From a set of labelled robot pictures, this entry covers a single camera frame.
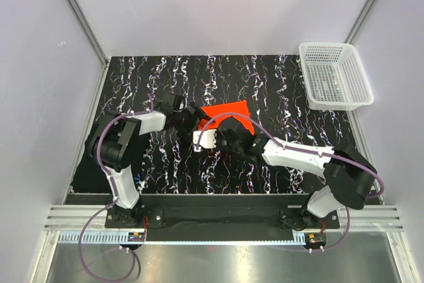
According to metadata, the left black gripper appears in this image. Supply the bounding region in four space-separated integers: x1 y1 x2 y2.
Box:
174 102 214 143

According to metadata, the orange t-shirt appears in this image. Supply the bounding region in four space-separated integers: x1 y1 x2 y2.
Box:
197 99 255 135

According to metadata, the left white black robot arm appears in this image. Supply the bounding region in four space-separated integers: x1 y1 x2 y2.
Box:
89 93 210 227

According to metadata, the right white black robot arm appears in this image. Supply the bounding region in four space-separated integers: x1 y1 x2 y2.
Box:
215 117 376 230

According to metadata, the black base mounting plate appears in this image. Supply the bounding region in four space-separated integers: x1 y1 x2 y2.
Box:
105 194 339 231

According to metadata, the white plastic basket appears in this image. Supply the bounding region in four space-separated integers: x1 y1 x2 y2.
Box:
299 42 374 111

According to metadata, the folded black t-shirt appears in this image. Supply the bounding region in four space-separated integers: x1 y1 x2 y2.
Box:
70 123 150 194

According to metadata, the right orange connector box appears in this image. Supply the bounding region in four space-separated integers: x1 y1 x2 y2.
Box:
305 233 327 246

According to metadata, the orange connector box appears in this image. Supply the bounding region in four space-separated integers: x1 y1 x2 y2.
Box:
305 233 327 246
128 232 146 242

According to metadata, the left orange connector box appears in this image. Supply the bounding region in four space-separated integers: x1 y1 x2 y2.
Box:
128 232 146 242

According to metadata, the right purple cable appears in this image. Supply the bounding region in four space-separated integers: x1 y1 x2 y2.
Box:
195 113 384 251

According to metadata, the purple cable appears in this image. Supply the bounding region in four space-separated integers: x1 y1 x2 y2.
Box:
195 113 384 251
78 93 156 279

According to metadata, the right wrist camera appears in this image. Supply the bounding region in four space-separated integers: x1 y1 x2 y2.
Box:
192 129 217 152

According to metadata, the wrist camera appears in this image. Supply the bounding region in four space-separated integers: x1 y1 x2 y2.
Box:
192 129 217 152
160 92 186 113

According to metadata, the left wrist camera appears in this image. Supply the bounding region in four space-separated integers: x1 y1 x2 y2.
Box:
160 92 186 113

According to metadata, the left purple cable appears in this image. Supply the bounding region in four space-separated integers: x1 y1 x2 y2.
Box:
78 93 156 279

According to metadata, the aluminium frame rail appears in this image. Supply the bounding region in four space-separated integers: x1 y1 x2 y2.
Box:
44 205 403 232

